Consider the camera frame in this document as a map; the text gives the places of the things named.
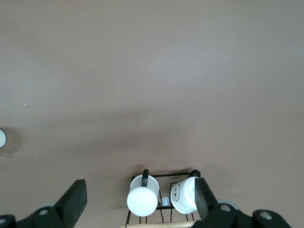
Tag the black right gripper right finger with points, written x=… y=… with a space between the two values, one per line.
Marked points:
x=206 y=206

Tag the small grey-blue hook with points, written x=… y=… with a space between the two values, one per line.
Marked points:
x=165 y=202

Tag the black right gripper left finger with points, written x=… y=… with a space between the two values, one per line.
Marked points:
x=71 y=202

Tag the white mug with face print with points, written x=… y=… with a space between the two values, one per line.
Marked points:
x=185 y=197

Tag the white mug with grey interior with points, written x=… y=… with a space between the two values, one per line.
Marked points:
x=2 y=137

